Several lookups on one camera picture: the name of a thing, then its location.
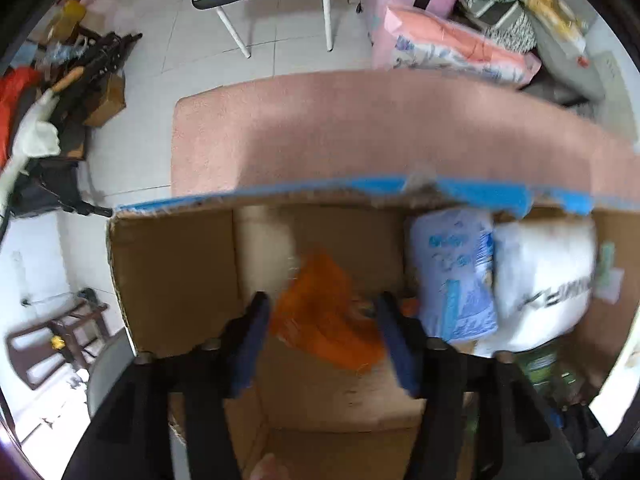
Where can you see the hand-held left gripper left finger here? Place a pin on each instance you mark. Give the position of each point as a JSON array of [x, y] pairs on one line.
[[248, 340]]

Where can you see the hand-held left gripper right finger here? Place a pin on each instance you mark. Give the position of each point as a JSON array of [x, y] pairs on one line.
[[400, 345]]

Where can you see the orange cloth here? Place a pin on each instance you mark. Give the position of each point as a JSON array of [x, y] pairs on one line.
[[325, 310]]

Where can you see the light blue printed soft pack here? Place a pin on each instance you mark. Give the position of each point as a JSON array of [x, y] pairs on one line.
[[457, 270]]

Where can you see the white soft pack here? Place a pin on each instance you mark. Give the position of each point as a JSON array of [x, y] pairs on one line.
[[545, 270]]

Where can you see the green packet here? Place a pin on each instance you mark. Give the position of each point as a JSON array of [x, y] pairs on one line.
[[542, 365]]

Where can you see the brown wooden stool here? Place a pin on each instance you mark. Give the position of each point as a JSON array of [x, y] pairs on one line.
[[55, 340]]

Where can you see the pink rug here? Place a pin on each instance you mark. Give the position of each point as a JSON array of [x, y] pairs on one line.
[[375, 135]]

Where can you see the small brown cardboard box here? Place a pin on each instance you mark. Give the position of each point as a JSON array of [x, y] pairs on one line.
[[107, 97]]

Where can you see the white cloth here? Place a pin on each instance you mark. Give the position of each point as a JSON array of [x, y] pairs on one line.
[[30, 135]]

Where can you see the pink and orange packaged bedding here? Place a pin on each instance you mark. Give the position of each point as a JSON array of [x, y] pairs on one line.
[[450, 45]]

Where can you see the black tripod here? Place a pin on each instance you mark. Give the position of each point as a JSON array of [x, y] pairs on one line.
[[90, 70]]

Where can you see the grey pillow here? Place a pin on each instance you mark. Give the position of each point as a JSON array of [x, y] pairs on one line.
[[565, 60]]

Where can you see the red cloth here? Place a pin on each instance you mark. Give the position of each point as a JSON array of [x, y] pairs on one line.
[[15, 100]]

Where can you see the black and white patterned fabric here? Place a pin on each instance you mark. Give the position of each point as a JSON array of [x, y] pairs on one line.
[[500, 5]]

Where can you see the yellow bag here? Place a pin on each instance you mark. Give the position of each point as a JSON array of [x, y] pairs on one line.
[[555, 7]]

